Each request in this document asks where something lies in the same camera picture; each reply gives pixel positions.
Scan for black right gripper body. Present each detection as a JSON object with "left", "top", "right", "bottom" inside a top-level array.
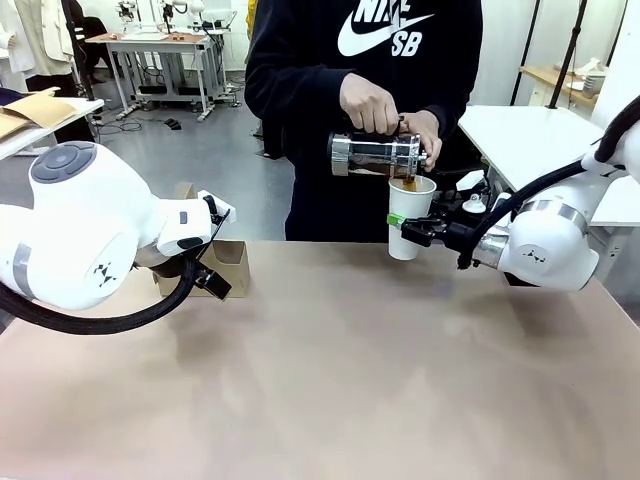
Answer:
[{"left": 443, "top": 222, "right": 483, "bottom": 254}]

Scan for black floor cable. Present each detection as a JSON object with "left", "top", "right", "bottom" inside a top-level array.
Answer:
[{"left": 93, "top": 106, "right": 147, "bottom": 135}]

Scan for person in black hoodie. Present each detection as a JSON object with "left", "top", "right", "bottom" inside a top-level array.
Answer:
[{"left": 244, "top": 0, "right": 484, "bottom": 244}]

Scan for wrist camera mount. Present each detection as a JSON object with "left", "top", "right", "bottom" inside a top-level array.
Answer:
[
  {"left": 432, "top": 169, "right": 512, "bottom": 224},
  {"left": 193, "top": 189, "right": 237, "bottom": 302}
]

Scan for glass french press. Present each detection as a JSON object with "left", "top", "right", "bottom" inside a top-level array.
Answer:
[{"left": 327, "top": 115, "right": 431, "bottom": 182}]

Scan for white table with cardboard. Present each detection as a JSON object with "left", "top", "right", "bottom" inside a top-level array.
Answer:
[{"left": 0, "top": 97, "right": 106, "bottom": 162}]

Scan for background brown-top workbench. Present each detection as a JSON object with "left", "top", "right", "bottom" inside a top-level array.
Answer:
[{"left": 84, "top": 30, "right": 219, "bottom": 124}]

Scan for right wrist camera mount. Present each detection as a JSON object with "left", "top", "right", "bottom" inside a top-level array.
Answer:
[{"left": 432, "top": 169, "right": 512, "bottom": 224}]

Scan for person's left forearm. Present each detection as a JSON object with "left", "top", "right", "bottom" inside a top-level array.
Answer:
[{"left": 424, "top": 74, "right": 484, "bottom": 146}]

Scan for black right arm cable sleeve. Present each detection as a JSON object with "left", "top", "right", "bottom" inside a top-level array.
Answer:
[{"left": 455, "top": 94, "right": 640, "bottom": 271}]

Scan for stack of white dishes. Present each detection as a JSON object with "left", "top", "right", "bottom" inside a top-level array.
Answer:
[{"left": 574, "top": 56, "right": 610, "bottom": 97}]

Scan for white hanging coat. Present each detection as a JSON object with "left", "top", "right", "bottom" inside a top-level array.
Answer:
[{"left": 0, "top": 0, "right": 36, "bottom": 94}]

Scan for black stand pole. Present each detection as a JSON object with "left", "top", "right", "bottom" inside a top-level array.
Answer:
[{"left": 61, "top": 0, "right": 97, "bottom": 102}]

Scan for black arm cable sleeve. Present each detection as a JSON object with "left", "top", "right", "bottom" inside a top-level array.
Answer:
[
  {"left": 0, "top": 239, "right": 221, "bottom": 337},
  {"left": 455, "top": 94, "right": 640, "bottom": 271}
]

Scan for background white robot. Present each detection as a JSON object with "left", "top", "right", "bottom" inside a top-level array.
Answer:
[
  {"left": 116, "top": 0, "right": 145, "bottom": 27},
  {"left": 159, "top": 0, "right": 207, "bottom": 17}
]

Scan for black left arm cable sleeve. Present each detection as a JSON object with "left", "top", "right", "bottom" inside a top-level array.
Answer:
[{"left": 0, "top": 239, "right": 221, "bottom": 337}]

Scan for black tripod pole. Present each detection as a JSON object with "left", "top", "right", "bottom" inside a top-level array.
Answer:
[
  {"left": 509, "top": 0, "right": 541, "bottom": 107},
  {"left": 546, "top": 0, "right": 589, "bottom": 110}
]

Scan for white paper cup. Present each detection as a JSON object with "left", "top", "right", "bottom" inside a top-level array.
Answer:
[{"left": 387, "top": 175, "right": 438, "bottom": 262}]

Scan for person's right hand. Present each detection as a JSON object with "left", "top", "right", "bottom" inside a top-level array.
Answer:
[{"left": 339, "top": 73, "right": 402, "bottom": 136}]

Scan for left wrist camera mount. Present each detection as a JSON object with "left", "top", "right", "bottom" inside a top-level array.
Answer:
[{"left": 193, "top": 189, "right": 237, "bottom": 302}]

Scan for brown cardboard cup carrier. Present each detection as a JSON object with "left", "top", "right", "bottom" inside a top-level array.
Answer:
[{"left": 152, "top": 181, "right": 251, "bottom": 300}]

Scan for wooden shelf board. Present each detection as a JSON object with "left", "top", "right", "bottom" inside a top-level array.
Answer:
[{"left": 518, "top": 64, "right": 599, "bottom": 109}]

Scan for person's left hand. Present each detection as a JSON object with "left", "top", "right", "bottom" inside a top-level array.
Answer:
[{"left": 398, "top": 110, "right": 445, "bottom": 174}]

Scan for person's right forearm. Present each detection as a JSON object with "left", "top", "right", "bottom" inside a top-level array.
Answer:
[{"left": 244, "top": 49, "right": 361, "bottom": 132}]

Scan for brown cardboard sheets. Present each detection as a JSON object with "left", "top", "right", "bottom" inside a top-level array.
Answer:
[{"left": 0, "top": 86, "right": 84, "bottom": 142}]

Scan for cream hanging jacket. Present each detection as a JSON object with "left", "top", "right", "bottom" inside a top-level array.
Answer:
[{"left": 29, "top": 0, "right": 76, "bottom": 77}]

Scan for yellow hanging garment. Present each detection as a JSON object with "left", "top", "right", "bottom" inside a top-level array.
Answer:
[{"left": 243, "top": 0, "right": 257, "bottom": 65}]

